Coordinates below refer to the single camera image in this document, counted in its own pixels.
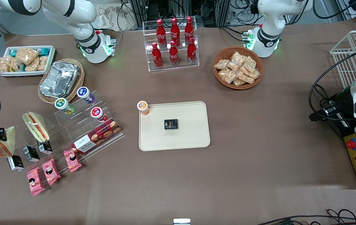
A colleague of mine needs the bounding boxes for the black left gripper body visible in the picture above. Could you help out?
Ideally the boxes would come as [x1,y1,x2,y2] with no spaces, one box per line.
[330,87,355,121]

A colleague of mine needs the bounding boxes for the triangle sandwich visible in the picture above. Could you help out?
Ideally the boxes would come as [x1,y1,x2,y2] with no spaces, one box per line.
[21,112,50,143]
[0,126,16,158]

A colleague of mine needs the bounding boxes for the beige plastic tray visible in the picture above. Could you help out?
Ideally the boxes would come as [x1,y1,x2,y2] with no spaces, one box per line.
[138,101,211,152]

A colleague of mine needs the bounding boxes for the small black white carton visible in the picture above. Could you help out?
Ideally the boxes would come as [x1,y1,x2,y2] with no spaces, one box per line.
[37,140,53,155]
[22,145,40,163]
[7,154,25,172]

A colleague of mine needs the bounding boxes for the pink snack pack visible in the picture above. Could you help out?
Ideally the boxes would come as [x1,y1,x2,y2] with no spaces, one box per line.
[26,167,46,197]
[42,158,62,186]
[63,148,82,173]

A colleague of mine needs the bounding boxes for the clear acrylic stepped display stand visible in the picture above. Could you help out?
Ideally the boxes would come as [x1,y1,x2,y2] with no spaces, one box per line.
[8,90,125,173]

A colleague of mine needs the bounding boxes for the green lid yogurt cup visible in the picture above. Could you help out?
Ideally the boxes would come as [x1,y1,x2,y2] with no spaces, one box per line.
[54,97,75,115]

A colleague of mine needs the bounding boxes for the silver foil container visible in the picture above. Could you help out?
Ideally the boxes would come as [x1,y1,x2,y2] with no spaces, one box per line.
[39,61,79,98]

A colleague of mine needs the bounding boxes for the white rectangular snack bin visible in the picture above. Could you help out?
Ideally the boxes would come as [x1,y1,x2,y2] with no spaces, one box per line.
[0,45,57,78]

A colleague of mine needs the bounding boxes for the oval light wicker basket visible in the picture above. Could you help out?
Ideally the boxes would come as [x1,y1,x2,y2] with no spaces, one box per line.
[38,58,85,105]

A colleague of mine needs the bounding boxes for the red cookie box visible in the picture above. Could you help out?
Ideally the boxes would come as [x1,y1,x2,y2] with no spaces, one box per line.
[71,118,122,155]

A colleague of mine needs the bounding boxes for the red lid yogurt cup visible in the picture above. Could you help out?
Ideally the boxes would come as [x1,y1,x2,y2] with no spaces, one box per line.
[90,107,108,123]

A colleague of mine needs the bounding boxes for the round brown wicker basket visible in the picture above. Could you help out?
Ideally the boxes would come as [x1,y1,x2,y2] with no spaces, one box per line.
[213,46,264,91]

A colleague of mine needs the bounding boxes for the red cola bottle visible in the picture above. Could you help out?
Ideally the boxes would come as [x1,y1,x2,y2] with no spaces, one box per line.
[151,42,163,69]
[187,38,197,65]
[184,16,195,44]
[170,17,181,47]
[156,19,167,48]
[169,41,179,66]

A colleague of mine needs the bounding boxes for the small black box gold print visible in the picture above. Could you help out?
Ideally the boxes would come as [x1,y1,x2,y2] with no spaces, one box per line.
[164,119,179,130]

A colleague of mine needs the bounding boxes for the orange lid drink cup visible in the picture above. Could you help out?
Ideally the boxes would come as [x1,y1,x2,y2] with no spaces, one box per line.
[137,100,150,116]

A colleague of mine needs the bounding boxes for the clear acrylic bottle rack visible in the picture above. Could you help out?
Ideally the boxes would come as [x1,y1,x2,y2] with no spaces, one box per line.
[142,19,200,73]

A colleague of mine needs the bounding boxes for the beige cloth bag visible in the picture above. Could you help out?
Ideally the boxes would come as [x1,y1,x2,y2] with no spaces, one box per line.
[90,3,138,32]

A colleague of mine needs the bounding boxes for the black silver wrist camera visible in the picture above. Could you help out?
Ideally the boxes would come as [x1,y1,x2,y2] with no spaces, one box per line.
[322,101,341,117]

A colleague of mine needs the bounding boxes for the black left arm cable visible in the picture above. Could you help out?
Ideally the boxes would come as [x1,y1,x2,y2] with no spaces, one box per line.
[308,49,356,122]

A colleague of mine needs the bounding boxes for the white wire basket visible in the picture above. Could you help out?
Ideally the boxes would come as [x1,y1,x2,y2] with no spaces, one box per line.
[329,30,356,90]

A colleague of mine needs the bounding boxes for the black floor cables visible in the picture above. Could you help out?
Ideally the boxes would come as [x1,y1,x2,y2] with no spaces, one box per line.
[255,208,356,225]

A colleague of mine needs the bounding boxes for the aluminium frame rack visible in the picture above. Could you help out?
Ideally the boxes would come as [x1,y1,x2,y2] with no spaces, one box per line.
[130,0,230,28]

